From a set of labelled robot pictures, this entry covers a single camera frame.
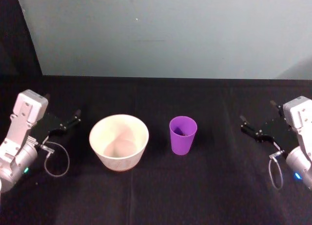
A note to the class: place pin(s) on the black table cloth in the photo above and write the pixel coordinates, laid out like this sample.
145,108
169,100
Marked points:
161,198

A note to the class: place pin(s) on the purple plastic cup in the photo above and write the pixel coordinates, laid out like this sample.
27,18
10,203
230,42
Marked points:
181,145

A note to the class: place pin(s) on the black hanging cloth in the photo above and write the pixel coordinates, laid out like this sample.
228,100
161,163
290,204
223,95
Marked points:
14,34

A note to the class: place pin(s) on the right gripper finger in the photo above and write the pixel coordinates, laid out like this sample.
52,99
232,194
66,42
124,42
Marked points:
279,109
253,132

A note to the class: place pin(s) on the white paper bowl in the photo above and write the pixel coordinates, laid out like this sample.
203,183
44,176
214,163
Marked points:
117,159

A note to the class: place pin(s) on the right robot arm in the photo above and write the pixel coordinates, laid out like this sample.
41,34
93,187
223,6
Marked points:
301,142

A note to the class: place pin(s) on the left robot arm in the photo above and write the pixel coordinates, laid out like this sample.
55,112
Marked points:
20,127

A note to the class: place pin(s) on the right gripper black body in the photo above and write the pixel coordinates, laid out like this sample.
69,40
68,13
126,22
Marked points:
280,132

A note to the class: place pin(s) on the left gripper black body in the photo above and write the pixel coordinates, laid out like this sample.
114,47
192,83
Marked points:
46,126

